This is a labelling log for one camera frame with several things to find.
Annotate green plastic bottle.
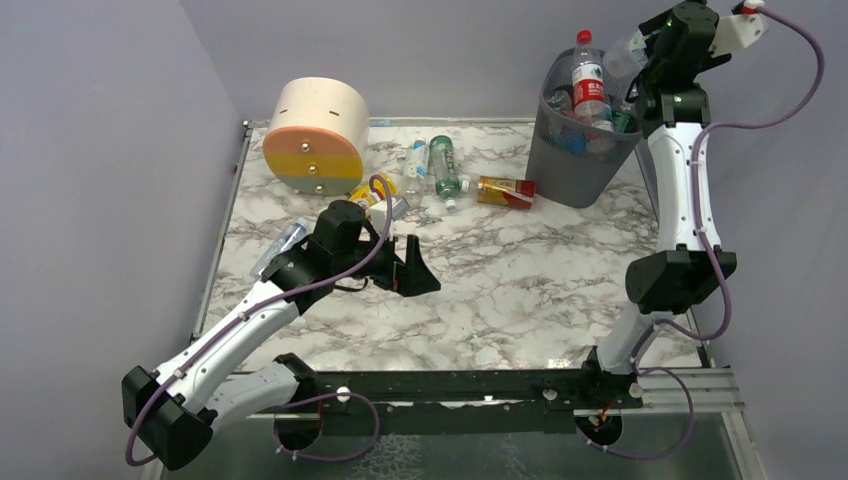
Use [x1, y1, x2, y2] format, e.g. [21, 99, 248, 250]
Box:
[429, 135, 461, 210]

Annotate clear bottle red label front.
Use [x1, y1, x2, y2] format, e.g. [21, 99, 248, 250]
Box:
[570, 30, 613, 131]

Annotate clear bottle white blue label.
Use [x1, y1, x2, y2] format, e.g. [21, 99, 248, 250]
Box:
[398, 139, 429, 207]

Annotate grey mesh waste bin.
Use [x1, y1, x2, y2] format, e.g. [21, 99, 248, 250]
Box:
[525, 49, 643, 208]

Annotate clear bottle small label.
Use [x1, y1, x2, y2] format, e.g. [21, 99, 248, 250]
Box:
[603, 30, 649, 80]

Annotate clear bottle dark green label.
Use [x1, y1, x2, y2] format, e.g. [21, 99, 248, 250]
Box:
[612, 104, 638, 133]

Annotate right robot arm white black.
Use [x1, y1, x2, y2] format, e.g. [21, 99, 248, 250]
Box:
[582, 1, 737, 396]

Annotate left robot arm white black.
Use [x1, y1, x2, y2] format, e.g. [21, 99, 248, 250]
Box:
[121, 200, 441, 470]

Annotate yellow drink bottle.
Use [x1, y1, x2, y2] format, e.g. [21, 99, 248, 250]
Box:
[347, 172, 397, 211]

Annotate clear bottle blue cap left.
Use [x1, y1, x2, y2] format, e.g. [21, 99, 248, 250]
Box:
[250, 218, 309, 280]

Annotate cream orange round drum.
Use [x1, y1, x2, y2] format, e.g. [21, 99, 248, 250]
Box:
[262, 77, 370, 196]

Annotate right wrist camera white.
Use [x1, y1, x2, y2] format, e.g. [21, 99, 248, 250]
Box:
[708, 0, 770, 58]

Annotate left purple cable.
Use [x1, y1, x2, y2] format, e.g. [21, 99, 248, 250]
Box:
[124, 173, 396, 468]

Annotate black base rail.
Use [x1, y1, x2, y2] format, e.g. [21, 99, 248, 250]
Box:
[269, 369, 643, 448]

